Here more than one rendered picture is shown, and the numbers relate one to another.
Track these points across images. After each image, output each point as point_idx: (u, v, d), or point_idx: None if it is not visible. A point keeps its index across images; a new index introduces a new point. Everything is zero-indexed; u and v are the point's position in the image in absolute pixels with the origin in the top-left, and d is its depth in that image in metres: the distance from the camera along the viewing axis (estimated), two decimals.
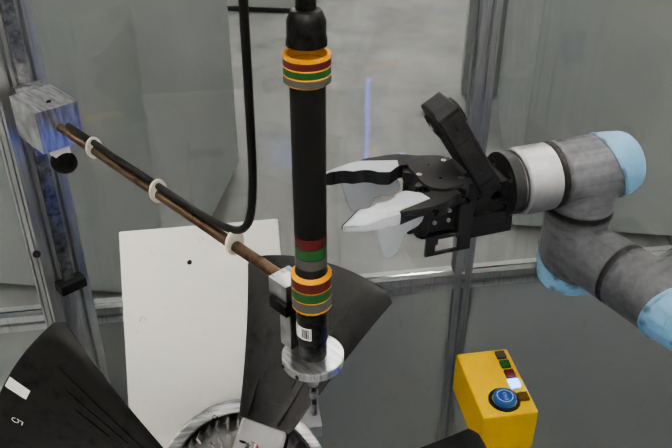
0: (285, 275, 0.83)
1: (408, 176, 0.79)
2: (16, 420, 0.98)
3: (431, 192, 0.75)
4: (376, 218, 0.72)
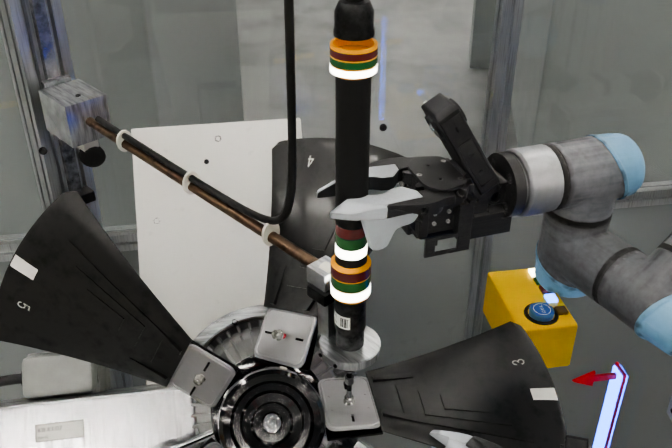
0: (323, 264, 0.84)
1: (408, 177, 0.79)
2: (22, 305, 0.90)
3: (426, 191, 0.76)
4: (362, 209, 0.73)
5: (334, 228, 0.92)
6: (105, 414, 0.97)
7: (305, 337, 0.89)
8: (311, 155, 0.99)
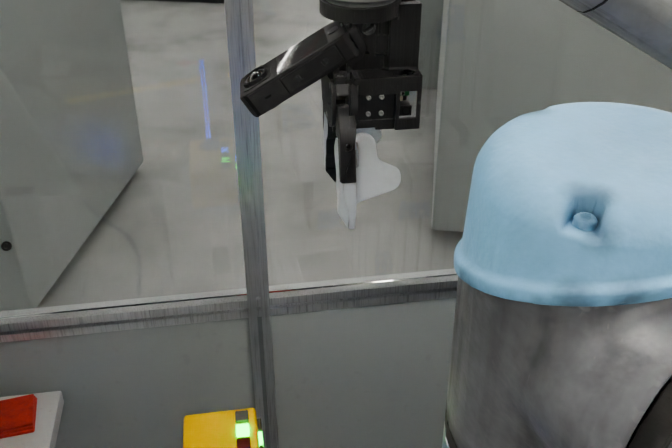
0: None
1: None
2: None
3: (336, 129, 0.68)
4: (343, 204, 0.70)
5: None
6: None
7: None
8: None
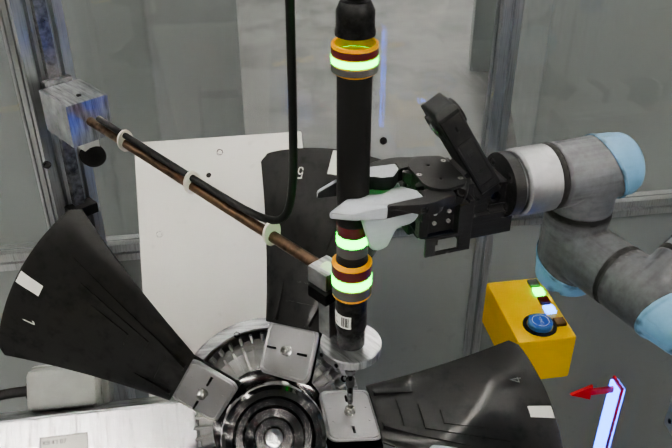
0: (324, 264, 0.84)
1: (408, 176, 0.79)
2: (300, 171, 0.98)
3: (426, 191, 0.76)
4: (362, 209, 0.73)
5: (468, 425, 0.91)
6: (109, 427, 0.99)
7: (358, 434, 0.89)
8: (521, 378, 0.99)
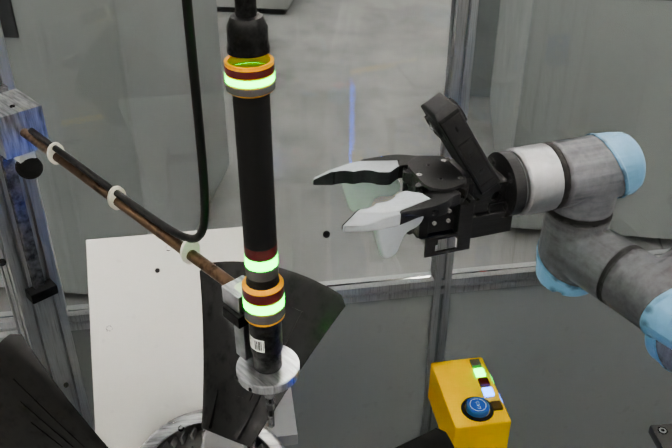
0: (238, 285, 0.81)
1: (408, 176, 0.79)
2: None
3: (431, 192, 0.75)
4: (376, 218, 0.72)
5: None
6: None
7: None
8: None
